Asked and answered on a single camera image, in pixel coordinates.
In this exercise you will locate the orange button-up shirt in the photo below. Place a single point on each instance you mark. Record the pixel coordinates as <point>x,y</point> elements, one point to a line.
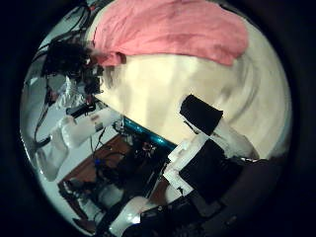
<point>171,29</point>

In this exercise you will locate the brown base board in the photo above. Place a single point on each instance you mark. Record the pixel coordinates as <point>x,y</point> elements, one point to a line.
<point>85,168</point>

